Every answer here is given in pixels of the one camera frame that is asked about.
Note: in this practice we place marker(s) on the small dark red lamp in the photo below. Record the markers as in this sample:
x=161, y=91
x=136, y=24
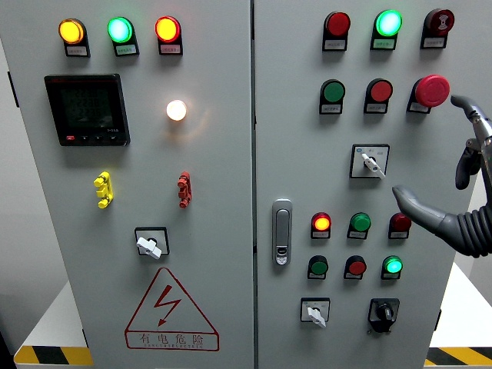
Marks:
x=400, y=222

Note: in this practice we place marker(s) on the small label plate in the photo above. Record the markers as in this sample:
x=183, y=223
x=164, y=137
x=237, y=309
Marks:
x=383, y=44
x=390, y=276
x=376, y=108
x=335, y=44
x=434, y=42
x=170, y=49
x=320, y=235
x=77, y=50
x=331, y=108
x=316, y=276
x=418, y=108
x=398, y=235
x=353, y=276
x=126, y=49
x=357, y=235

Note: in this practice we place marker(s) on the small green lit lamp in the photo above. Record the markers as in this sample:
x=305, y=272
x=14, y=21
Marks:
x=392, y=266

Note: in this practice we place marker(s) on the small green round lamp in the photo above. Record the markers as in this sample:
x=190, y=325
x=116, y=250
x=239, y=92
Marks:
x=360, y=222

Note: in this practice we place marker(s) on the small red push button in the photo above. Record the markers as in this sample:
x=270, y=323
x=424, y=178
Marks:
x=356, y=267

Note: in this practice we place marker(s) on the small red glowing lamp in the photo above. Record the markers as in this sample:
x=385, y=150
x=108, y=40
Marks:
x=321, y=222

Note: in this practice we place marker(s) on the small green push button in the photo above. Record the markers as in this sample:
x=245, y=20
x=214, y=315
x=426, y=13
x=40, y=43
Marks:
x=318, y=267

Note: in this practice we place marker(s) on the black yellow striped tape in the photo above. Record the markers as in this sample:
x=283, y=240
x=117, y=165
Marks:
x=54, y=355
x=461, y=356

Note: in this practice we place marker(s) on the large red stop button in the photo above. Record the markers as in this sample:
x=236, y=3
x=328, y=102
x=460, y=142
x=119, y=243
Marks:
x=432, y=90

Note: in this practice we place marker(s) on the large red push button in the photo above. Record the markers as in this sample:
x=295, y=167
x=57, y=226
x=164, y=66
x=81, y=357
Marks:
x=380, y=90

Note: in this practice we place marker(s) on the pale grey cabinet door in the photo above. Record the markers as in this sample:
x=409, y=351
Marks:
x=300, y=161
x=215, y=173

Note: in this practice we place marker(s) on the silver door lock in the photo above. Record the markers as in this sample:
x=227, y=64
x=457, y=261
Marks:
x=282, y=230

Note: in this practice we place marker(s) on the large green push button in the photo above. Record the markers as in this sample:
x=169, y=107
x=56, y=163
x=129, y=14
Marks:
x=333, y=91

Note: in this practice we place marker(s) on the dark red buzzer lamp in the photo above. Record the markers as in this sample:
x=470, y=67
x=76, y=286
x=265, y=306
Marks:
x=440, y=22

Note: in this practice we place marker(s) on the large green lit lamp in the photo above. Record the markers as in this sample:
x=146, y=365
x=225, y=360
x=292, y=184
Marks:
x=120, y=29
x=388, y=23

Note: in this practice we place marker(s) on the large red round lamp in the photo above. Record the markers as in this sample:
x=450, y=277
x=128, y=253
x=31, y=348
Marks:
x=337, y=23

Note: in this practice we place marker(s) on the white round lamp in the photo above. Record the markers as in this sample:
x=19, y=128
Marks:
x=176, y=110

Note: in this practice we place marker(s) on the red warning triangle sign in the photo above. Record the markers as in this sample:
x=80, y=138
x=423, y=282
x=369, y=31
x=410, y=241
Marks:
x=173, y=338

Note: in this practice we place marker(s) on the large red glowing lamp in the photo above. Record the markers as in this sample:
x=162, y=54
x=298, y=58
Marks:
x=167, y=29

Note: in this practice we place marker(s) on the black door hinge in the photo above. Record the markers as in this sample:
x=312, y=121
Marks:
x=85, y=338
x=13, y=90

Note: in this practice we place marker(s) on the black display meter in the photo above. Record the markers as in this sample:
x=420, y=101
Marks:
x=86, y=109

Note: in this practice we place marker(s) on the large yellow round lamp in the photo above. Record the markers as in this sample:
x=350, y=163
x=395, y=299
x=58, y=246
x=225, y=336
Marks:
x=71, y=31

